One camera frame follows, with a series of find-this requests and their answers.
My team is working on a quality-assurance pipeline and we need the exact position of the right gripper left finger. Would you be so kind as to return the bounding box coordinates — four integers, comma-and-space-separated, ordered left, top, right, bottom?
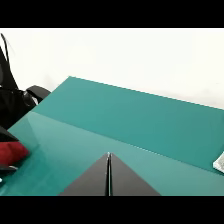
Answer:
59, 152, 110, 197

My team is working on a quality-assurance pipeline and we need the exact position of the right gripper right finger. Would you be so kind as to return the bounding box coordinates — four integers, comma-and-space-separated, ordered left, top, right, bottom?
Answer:
109, 152, 162, 197

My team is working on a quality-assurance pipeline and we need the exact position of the red garment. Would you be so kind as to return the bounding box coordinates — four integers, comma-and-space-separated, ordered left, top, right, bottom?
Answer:
0, 140, 31, 165

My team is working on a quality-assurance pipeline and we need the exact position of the white garment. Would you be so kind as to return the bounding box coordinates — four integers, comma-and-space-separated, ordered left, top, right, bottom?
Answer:
212, 151, 224, 175

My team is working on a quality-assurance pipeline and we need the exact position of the black garment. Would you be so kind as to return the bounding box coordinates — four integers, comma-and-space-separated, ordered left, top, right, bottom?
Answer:
0, 32, 52, 132

